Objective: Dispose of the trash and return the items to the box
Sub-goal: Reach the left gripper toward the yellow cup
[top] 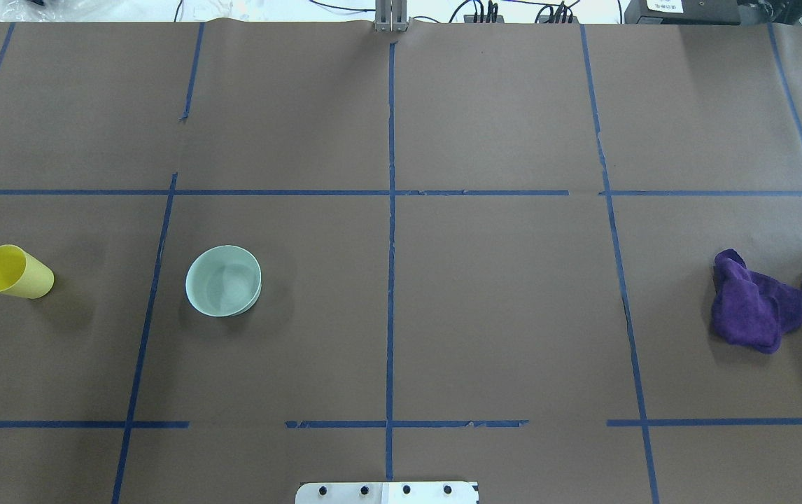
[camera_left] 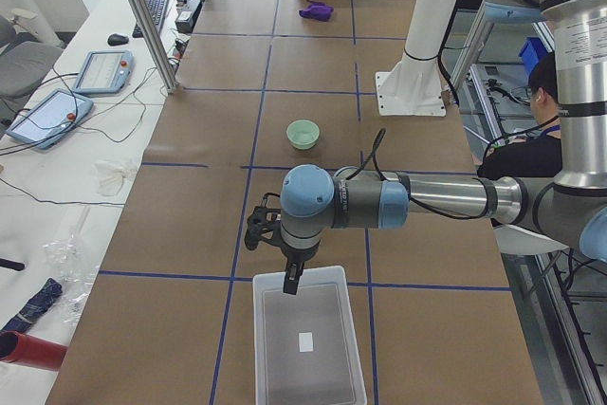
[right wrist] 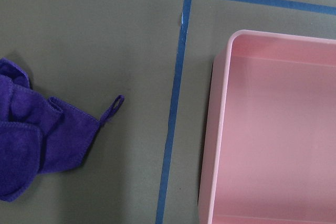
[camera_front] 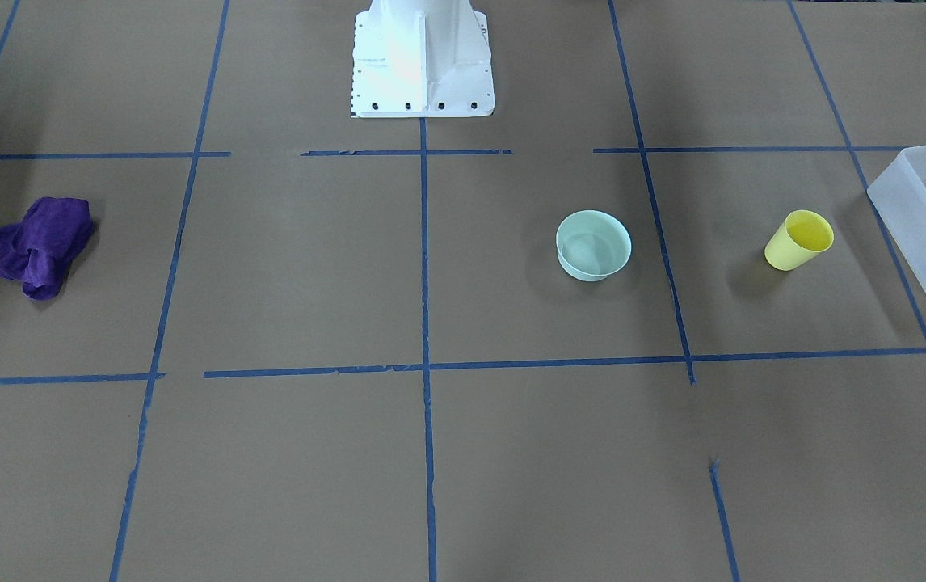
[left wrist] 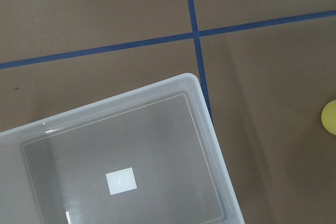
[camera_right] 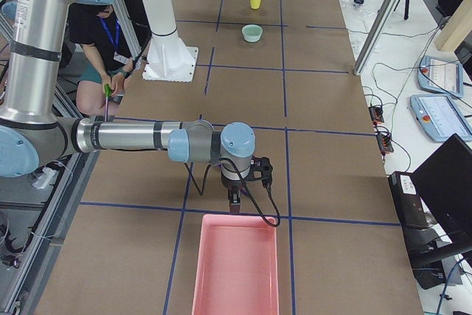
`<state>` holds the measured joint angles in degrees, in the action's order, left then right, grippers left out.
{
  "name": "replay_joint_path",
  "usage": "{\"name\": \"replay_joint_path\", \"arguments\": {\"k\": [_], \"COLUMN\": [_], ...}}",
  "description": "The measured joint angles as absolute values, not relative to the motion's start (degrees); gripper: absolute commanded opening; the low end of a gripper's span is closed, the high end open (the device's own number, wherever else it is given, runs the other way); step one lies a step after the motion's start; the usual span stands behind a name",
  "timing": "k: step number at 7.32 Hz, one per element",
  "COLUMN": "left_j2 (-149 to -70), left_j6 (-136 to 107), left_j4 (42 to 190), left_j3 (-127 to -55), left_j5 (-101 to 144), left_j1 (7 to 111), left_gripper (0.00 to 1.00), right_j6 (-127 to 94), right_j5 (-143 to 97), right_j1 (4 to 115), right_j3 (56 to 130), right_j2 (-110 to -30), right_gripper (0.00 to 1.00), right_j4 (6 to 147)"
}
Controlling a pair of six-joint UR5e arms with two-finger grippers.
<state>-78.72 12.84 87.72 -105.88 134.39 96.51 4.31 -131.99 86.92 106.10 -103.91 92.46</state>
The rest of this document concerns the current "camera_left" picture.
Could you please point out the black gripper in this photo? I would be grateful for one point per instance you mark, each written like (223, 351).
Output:
(297, 258)

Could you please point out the light green bowl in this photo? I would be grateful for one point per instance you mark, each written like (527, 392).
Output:
(303, 134)

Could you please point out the purple cloth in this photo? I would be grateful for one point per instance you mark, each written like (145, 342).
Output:
(318, 11)

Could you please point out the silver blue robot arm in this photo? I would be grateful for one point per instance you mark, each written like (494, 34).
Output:
(569, 208)

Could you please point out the clear plastic storage box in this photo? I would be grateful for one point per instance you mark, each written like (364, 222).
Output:
(306, 349)

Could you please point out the black power box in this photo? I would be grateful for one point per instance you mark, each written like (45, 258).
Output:
(187, 16)

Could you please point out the brown paper table cover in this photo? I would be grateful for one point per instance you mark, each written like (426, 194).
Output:
(267, 85)

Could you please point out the clear crumpled plastic bag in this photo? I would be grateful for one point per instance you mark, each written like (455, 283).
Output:
(75, 268)

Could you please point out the seated person in black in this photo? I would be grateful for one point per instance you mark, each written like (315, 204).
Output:
(539, 156)

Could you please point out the red cylinder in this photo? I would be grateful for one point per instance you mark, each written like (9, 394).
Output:
(25, 350)

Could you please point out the far teach pendant tablet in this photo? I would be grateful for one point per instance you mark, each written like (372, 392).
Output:
(104, 72)

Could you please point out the teach pendant tablet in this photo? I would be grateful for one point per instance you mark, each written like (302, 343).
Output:
(50, 119)
(104, 72)

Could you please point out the near teach pendant tablet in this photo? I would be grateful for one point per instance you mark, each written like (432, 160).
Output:
(50, 119)

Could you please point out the black computer mouse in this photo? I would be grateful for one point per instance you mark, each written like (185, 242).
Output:
(117, 39)

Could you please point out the black keyboard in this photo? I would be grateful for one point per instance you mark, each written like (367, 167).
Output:
(158, 10)

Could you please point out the blue storage bin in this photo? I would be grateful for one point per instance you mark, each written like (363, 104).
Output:
(532, 51)

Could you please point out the grey office chair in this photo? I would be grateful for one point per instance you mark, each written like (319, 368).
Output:
(29, 48)

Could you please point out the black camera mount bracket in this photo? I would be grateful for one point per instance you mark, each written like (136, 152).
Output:
(264, 225)

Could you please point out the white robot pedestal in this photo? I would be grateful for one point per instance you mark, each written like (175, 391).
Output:
(413, 87)

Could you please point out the aluminium frame post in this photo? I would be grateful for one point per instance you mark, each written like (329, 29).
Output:
(156, 48)

